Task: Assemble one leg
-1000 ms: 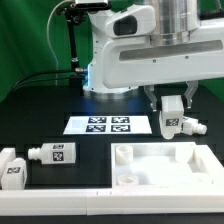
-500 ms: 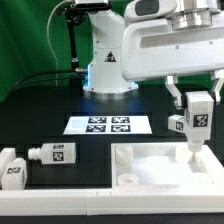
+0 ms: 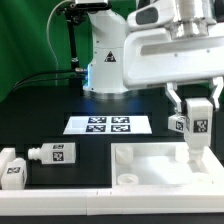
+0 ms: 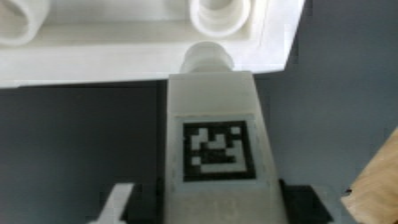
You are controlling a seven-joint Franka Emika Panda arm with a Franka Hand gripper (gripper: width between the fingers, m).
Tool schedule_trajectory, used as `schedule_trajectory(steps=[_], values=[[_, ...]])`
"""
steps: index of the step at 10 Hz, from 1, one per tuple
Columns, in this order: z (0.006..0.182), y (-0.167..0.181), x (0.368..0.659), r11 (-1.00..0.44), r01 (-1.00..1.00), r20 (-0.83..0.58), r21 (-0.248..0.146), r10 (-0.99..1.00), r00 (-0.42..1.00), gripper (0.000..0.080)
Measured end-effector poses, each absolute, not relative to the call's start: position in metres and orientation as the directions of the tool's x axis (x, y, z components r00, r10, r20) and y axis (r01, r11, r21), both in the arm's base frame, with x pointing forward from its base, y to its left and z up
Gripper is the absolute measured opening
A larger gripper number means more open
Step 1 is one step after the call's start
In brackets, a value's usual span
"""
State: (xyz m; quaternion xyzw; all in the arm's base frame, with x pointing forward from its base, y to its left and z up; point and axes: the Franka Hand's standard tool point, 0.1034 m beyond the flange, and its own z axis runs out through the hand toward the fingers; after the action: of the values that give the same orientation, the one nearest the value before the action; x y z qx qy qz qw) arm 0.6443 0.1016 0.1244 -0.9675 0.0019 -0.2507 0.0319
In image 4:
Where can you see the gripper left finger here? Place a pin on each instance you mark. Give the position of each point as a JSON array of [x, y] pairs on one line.
[[130, 206]]

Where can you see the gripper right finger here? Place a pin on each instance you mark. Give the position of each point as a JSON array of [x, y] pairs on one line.
[[306, 210]]

